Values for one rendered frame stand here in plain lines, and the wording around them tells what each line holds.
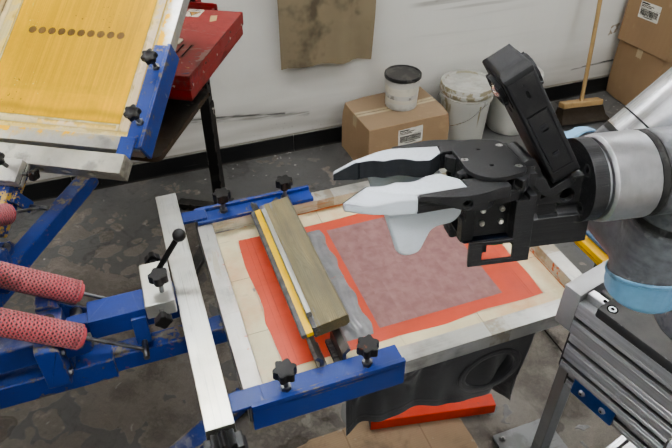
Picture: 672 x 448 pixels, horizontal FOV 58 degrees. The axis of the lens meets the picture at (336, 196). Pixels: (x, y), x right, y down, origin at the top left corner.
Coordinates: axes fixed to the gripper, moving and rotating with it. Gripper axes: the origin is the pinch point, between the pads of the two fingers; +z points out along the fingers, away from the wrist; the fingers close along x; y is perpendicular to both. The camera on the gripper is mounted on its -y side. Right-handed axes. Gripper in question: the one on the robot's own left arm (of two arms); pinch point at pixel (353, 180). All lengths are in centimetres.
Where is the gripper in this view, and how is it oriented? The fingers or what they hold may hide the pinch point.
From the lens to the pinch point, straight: 48.3
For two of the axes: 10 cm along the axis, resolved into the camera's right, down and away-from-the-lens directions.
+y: 0.4, 8.7, 4.9
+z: -9.9, 1.1, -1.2
